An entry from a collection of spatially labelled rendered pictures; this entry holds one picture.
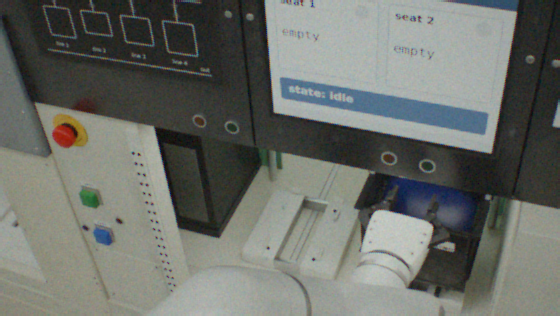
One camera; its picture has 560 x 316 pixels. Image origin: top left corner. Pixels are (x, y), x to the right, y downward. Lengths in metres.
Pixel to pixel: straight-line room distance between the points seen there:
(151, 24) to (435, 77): 0.37
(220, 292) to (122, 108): 0.45
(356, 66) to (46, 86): 0.51
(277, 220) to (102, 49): 0.71
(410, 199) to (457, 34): 0.65
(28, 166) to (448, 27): 0.81
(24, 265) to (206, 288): 1.05
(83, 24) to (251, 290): 0.47
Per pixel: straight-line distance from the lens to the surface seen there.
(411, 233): 1.06
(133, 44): 0.92
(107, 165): 1.13
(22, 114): 1.15
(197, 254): 1.51
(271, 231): 1.49
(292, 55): 0.81
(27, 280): 1.64
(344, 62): 0.79
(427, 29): 0.74
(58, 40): 1.00
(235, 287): 0.63
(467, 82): 0.77
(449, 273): 1.30
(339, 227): 1.49
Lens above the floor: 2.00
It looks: 41 degrees down
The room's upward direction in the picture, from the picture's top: 5 degrees counter-clockwise
